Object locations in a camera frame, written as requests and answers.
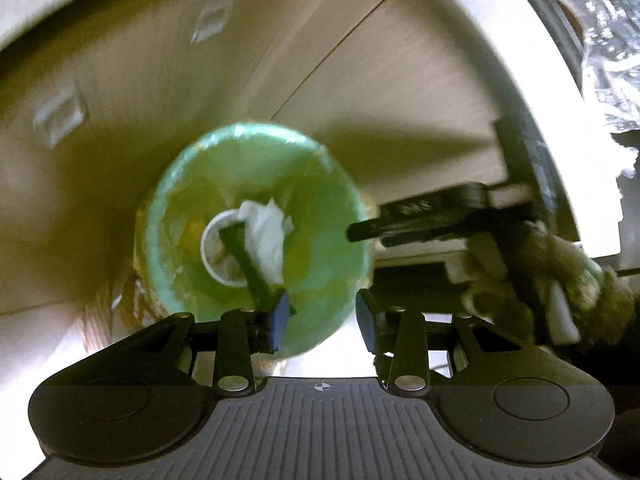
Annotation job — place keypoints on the black oven in plastic wrap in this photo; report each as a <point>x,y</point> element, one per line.
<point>610,10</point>

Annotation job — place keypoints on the person's right hand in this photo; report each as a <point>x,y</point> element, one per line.
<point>482,260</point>

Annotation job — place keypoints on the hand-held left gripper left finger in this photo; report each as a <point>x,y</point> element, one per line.
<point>280,320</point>

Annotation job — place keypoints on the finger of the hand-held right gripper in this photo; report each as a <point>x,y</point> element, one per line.
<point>410,230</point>
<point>430,205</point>

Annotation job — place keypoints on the white tissue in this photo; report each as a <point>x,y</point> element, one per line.
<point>267,240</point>

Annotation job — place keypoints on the dark green strip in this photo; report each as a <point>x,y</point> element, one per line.
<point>240,255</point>

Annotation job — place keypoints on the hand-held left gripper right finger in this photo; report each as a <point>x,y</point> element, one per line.
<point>367,320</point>

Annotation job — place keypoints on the white paper bowl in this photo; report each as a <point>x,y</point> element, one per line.
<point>217,265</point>

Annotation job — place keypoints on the green trash bin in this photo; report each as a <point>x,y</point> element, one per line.
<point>315,185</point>

